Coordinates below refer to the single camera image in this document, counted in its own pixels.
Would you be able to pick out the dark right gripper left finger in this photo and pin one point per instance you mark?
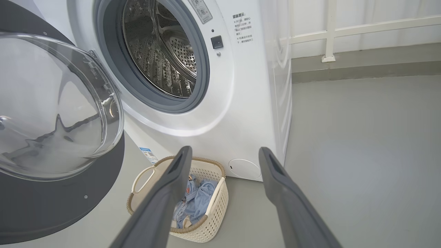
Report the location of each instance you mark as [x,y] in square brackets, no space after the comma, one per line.
[155,210]

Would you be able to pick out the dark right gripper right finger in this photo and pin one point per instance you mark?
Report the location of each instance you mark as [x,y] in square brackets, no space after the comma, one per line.
[293,213]

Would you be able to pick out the blue bear print garment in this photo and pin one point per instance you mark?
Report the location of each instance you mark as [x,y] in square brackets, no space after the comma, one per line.
[206,196]
[191,191]

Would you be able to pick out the black round glass washer door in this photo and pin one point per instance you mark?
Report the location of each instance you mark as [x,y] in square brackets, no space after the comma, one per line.
[51,206]

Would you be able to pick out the white front-load washing machine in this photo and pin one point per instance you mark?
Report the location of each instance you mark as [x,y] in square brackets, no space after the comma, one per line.
[234,103]

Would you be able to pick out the stainless steel washing machine drum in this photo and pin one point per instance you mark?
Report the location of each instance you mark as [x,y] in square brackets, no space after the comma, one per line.
[155,51]

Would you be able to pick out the cream laundry basket brown rim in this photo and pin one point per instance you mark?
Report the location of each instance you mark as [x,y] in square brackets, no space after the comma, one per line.
[206,227]

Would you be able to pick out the blue energy label sticker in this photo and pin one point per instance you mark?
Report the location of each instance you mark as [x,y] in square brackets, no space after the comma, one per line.
[148,155]

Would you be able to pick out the round white filter cover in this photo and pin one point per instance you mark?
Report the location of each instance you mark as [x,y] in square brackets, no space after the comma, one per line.
[244,168]

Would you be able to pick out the white metal railing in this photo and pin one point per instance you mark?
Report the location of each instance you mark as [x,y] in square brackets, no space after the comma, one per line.
[329,34]

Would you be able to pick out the grey warning label sticker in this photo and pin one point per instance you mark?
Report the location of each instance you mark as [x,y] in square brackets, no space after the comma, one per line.
[201,12]

